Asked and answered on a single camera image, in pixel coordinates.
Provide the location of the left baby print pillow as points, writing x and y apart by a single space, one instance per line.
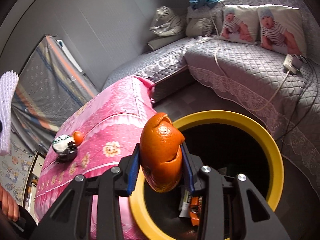
240 24

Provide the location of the pink floral tablecloth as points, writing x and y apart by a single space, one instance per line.
111 124

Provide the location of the grey quilted corner sofa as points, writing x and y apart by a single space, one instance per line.
251 76

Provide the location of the yellow rimmed trash bin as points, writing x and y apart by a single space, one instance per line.
228 142

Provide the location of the grey bolster pillow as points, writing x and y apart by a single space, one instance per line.
162 41

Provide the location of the orange snack bag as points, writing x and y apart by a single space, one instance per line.
195 207

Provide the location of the crumpled silver black wrapper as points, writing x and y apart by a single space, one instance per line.
65 148

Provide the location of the small orange fruit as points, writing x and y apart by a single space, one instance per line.
78 138

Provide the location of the person's left hand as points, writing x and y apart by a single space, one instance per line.
8 205

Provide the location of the baby print pillow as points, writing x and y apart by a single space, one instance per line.
240 24
281 29

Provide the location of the grey cushion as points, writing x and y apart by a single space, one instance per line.
199 27

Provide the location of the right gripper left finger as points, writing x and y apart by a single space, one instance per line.
70 215

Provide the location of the orange peel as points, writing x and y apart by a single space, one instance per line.
160 153

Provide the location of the white power adapter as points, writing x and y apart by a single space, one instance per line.
292 63

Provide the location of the white TV cabinet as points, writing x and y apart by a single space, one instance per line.
31 185

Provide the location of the cartoon print wall cloth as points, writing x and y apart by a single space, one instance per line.
15 167

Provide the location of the right baby print pillow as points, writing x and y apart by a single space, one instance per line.
281 29

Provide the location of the striped grey sheet cover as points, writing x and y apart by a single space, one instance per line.
49 91

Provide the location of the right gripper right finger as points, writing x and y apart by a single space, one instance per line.
250 216

